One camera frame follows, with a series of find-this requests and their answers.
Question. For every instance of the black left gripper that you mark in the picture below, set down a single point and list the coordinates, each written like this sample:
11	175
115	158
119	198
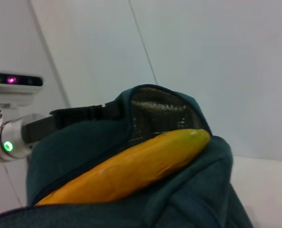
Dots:
50	123

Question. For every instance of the dark teal fabric bag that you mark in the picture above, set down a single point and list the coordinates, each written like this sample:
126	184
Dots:
88	142

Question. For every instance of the yellow banana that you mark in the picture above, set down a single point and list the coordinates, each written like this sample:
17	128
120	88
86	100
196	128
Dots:
136	166

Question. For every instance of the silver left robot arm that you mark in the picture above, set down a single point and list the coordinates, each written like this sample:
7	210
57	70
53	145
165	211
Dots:
10	140

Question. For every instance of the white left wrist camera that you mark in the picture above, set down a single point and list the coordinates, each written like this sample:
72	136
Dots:
15	88

